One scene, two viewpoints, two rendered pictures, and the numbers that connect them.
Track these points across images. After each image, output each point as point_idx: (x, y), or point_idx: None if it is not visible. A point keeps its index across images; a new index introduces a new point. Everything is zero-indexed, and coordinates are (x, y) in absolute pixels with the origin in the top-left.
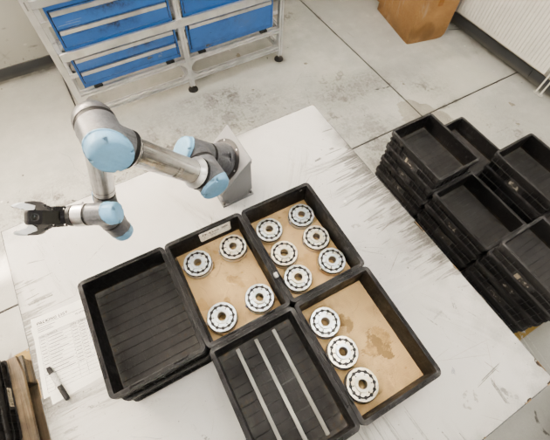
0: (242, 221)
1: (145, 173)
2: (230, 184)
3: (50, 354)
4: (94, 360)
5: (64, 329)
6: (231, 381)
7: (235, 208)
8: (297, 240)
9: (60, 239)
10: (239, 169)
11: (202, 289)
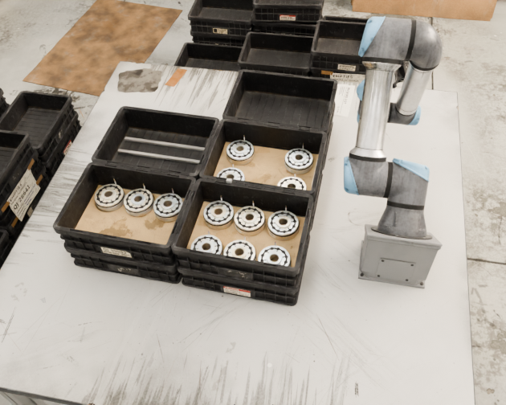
0: (301, 190)
1: (463, 202)
2: (365, 227)
3: None
4: None
5: None
6: (196, 138)
7: (352, 251)
8: (254, 243)
9: (419, 120)
10: (370, 231)
11: (275, 156)
